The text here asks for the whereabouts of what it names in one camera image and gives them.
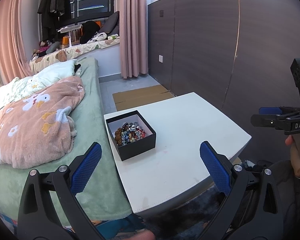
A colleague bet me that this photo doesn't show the patterned window seat cushion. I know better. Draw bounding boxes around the patterned window seat cushion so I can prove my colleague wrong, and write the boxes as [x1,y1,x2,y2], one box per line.
[29,35,120,74]

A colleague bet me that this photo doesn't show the white bedside table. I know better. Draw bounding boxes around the white bedside table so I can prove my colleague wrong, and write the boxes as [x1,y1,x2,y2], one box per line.
[110,93,251,217]

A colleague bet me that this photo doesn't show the black square jewelry box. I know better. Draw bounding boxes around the black square jewelry box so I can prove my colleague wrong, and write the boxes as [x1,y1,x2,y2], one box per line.
[106,111,157,161]

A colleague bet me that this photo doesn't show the green bed sheet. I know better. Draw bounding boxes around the green bed sheet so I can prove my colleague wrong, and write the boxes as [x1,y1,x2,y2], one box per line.
[0,56,133,224]

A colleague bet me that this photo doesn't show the pink curtain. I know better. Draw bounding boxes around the pink curtain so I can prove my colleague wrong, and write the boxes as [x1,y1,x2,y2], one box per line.
[119,0,148,79]
[0,0,32,84]

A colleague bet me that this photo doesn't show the white green pillow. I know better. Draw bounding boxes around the white green pillow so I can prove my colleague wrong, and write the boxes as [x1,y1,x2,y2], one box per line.
[0,59,77,110]

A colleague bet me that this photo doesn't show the multicolour bead bracelet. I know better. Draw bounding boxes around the multicolour bead bracelet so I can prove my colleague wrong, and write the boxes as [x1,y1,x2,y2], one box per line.
[118,121,148,145]

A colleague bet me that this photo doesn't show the hanging dark clothes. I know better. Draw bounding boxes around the hanging dark clothes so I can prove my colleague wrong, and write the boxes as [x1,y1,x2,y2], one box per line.
[37,0,65,41]

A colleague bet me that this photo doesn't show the flat brown cardboard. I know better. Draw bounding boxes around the flat brown cardboard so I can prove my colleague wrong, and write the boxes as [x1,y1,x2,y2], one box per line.
[113,85,174,111]

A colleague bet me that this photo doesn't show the person's right hand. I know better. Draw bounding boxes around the person's right hand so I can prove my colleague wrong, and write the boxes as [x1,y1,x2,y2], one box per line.
[285,134,300,178]

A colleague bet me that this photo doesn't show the pink curtain right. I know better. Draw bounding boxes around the pink curtain right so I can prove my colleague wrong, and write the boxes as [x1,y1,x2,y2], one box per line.
[119,0,148,79]

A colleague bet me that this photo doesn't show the pink duck fleece blanket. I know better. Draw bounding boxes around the pink duck fleece blanket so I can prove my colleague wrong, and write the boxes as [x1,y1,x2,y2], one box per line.
[0,76,85,169]

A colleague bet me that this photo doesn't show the pink curtain left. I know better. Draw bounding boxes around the pink curtain left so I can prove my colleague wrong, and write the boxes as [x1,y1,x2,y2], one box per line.
[0,0,32,84]

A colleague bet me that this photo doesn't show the dark grey cushion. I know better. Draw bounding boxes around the dark grey cushion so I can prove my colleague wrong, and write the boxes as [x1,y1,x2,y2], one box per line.
[98,11,120,36]

